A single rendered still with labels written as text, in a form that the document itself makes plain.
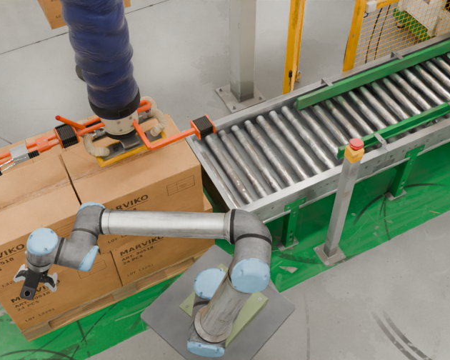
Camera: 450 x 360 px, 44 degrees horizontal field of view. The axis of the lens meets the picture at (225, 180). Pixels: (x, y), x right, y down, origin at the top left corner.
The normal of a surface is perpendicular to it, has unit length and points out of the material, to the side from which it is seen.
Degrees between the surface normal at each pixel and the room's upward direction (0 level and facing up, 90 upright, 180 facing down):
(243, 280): 84
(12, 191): 0
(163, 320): 0
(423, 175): 0
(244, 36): 90
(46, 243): 15
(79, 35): 75
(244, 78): 90
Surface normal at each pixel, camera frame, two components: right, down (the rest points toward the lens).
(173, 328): -0.02, -0.62
